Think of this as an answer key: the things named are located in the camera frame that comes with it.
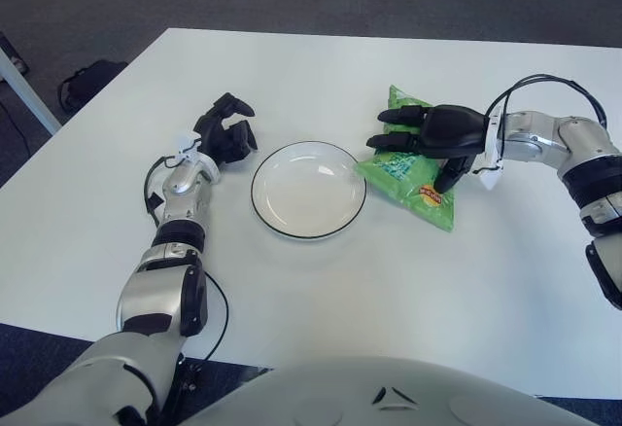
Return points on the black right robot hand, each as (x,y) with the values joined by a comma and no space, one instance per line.
(452,129)

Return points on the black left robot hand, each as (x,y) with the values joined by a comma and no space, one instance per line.
(221,134)

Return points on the green snack chip bag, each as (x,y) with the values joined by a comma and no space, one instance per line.
(403,173)

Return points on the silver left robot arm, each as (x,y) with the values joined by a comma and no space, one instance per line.
(155,280)

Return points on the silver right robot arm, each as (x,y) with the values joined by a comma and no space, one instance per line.
(578,153)

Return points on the white plate black rim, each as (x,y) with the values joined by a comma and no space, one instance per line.
(306,192)

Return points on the black backpack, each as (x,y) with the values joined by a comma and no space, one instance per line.
(90,81)

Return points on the white table leg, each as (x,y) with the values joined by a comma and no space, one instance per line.
(29,90)

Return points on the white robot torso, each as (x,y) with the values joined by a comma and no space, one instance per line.
(389,397)

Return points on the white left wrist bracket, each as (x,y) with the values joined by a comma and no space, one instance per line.
(194,158)

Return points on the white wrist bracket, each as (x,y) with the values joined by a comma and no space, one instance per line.
(194,158)
(492,173)

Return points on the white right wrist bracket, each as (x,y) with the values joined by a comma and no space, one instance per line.
(492,173)

